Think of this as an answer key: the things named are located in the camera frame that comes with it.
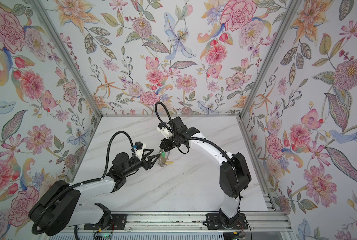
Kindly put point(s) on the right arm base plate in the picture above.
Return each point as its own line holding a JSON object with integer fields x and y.
{"x": 219, "y": 221}

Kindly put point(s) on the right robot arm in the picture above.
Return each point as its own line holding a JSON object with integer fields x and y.
{"x": 234, "y": 174}

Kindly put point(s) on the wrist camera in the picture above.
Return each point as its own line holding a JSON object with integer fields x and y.
{"x": 138, "y": 149}
{"x": 164, "y": 131}

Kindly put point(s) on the aluminium front rail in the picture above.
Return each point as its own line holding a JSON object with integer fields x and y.
{"x": 184, "y": 226}

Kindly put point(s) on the metal keyring disc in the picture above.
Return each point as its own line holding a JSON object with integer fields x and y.
{"x": 162, "y": 161}

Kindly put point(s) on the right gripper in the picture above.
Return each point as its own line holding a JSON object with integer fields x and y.
{"x": 169, "y": 142}

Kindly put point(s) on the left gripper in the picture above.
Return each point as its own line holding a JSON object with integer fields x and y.
{"x": 143, "y": 159}

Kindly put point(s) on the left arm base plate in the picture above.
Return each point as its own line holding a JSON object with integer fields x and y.
{"x": 112, "y": 222}

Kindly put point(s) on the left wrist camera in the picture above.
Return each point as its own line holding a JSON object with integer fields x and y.
{"x": 138, "y": 149}

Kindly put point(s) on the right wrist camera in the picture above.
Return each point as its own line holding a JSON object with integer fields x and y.
{"x": 164, "y": 131}

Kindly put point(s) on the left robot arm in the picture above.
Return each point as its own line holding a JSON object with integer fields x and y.
{"x": 69, "y": 205}

